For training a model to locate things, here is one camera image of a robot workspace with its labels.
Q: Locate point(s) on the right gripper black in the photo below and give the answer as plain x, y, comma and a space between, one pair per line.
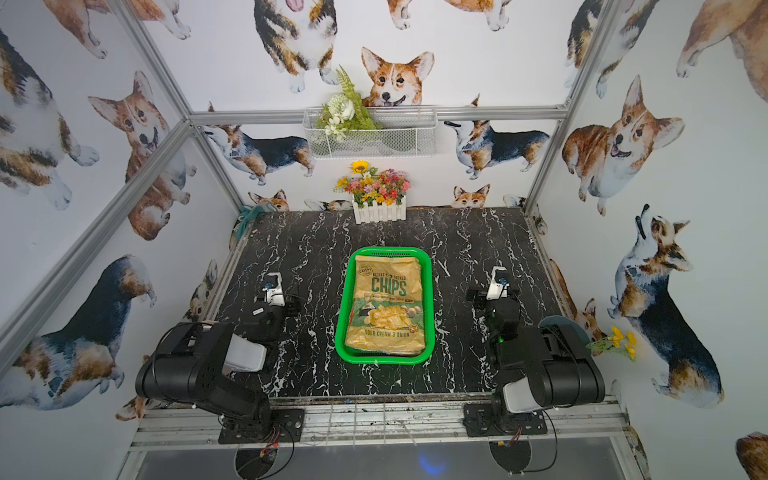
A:
491, 306

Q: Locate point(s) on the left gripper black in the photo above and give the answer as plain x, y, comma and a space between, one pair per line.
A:
264, 309

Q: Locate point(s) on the tan sour cream chips bag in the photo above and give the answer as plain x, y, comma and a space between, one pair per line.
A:
387, 314

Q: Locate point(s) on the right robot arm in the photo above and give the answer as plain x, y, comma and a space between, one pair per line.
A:
538, 367

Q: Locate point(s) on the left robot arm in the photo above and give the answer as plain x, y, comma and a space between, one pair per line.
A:
194, 363

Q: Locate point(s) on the green plastic basket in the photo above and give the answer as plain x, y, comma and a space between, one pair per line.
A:
357, 357

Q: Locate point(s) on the teal cloth in corner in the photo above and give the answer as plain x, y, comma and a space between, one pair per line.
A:
246, 216

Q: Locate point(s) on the grey blue pot right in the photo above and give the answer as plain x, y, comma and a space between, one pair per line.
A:
559, 320

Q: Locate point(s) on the white picket fence flower box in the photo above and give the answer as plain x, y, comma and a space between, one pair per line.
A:
377, 195

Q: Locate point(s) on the yellow artificial flowers right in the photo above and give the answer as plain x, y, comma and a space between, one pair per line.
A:
618, 342

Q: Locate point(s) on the white green artificial flower bunch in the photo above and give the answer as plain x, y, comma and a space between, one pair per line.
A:
344, 113

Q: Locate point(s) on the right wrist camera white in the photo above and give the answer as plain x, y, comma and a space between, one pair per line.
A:
499, 284

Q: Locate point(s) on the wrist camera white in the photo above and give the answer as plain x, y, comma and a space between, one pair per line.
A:
499, 284
273, 291

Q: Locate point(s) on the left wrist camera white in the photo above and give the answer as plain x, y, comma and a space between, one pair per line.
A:
273, 291

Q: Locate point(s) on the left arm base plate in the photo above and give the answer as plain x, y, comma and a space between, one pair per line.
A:
281, 425

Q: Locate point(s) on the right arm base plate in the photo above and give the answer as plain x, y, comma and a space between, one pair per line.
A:
485, 419

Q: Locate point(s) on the white wire wall basket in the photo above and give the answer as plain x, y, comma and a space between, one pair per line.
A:
404, 132

